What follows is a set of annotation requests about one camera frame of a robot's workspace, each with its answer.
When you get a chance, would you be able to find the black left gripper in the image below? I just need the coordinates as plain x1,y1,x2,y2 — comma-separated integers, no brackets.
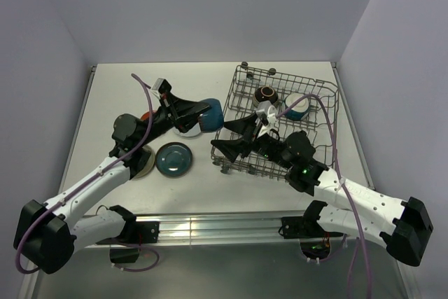
136,92,211,147

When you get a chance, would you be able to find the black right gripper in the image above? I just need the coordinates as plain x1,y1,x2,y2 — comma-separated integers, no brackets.
210,111,293,169

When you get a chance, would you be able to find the dark teal cup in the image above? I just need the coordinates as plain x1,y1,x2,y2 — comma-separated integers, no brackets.
198,98,224,133

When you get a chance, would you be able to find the brown glazed bowl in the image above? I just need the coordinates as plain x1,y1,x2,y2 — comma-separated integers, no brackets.
252,85,279,107

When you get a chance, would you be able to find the white and teal bowl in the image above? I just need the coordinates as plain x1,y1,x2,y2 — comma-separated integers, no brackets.
284,92,310,121

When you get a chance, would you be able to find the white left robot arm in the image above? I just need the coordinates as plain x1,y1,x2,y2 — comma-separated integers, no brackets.
13,93,211,274

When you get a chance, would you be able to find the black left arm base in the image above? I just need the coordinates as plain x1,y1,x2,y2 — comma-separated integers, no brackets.
109,221,160,265

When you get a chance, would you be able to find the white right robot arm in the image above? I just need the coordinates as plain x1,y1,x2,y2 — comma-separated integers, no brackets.
211,114,433,267

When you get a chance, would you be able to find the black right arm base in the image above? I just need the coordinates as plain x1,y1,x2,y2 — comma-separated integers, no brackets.
278,216,347,264

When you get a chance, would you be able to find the light blue scalloped plate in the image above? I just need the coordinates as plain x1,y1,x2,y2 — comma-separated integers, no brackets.
173,127,202,138

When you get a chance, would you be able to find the orange saucer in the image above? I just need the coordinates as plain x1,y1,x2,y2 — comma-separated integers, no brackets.
140,111,155,121

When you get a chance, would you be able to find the dark teal saucer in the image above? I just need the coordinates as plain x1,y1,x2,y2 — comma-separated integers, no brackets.
155,142,193,178

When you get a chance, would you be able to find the grey saucer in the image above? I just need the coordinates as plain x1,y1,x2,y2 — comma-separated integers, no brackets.
132,145,155,180

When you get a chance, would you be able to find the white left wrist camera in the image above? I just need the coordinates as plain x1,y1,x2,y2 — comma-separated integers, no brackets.
150,78,172,100

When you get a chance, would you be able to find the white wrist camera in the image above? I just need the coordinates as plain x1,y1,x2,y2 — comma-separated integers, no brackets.
150,78,172,100
255,100,278,138

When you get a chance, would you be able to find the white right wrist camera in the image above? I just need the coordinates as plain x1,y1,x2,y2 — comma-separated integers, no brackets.
255,100,278,138

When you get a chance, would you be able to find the grey wire dish rack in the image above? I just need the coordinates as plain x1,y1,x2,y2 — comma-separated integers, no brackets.
211,62,339,181

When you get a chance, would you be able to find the aluminium mounting rail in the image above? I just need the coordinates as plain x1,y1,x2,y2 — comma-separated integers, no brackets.
69,209,361,247

